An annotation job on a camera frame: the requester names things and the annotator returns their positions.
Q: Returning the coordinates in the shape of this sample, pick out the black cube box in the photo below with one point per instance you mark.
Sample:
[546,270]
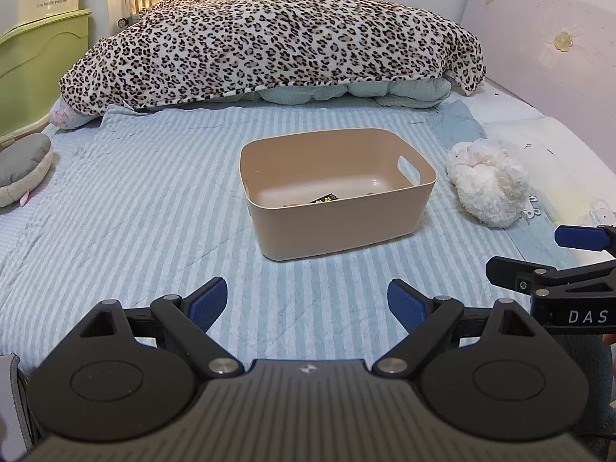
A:
[325,198]

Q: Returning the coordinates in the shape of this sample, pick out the white fluffy plush toy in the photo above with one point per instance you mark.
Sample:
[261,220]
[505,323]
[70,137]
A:
[486,183]

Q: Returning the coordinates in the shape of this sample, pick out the blue striped bed sheet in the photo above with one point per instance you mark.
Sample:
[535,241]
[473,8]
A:
[120,226]

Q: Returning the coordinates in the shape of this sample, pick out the beige plastic storage basket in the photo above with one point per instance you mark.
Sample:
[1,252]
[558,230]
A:
[337,231]

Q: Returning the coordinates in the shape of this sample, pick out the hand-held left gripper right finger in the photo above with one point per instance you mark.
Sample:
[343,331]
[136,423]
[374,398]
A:
[409,305]

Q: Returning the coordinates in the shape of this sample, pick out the pink patterned pillow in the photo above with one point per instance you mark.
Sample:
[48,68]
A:
[62,118]

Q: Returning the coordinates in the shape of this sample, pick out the white mattress sheet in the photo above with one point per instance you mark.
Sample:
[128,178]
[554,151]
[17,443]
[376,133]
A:
[553,154]

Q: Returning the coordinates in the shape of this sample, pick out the pink bed headboard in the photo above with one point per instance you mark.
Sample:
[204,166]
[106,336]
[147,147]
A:
[529,72]

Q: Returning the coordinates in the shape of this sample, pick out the leopard print blanket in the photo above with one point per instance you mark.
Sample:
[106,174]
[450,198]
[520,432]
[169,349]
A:
[269,43]

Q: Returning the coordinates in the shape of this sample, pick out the green cabinet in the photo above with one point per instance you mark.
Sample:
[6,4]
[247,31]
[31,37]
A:
[33,67]

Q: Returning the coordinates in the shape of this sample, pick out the light blue quilt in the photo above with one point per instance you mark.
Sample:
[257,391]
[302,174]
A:
[409,91]

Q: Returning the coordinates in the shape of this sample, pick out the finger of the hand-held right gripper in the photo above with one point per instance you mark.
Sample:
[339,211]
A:
[580,237]
[510,269]

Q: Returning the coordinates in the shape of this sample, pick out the grey round cushion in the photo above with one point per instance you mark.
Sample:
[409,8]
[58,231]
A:
[24,163]

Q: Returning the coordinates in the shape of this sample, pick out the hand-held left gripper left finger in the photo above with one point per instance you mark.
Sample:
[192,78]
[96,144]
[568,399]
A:
[207,303]

